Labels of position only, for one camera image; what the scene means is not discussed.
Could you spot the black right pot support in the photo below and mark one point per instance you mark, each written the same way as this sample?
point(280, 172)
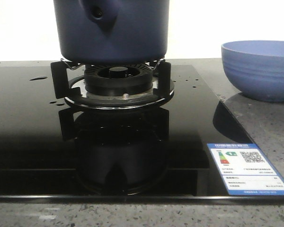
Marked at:
point(75, 93)

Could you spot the dark blue cooking pot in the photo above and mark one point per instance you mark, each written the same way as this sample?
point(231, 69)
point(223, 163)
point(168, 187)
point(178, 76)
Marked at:
point(112, 31)

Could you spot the light blue ribbed bowl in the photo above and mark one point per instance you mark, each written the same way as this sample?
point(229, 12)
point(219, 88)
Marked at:
point(256, 68)

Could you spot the black glass gas cooktop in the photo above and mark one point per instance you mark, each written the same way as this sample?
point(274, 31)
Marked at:
point(50, 152)

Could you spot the blue energy label sticker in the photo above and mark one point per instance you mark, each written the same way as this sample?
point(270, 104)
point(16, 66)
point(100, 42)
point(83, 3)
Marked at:
point(245, 170)

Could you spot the black right gas burner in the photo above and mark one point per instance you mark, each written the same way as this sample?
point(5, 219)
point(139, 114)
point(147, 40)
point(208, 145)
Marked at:
point(117, 80)

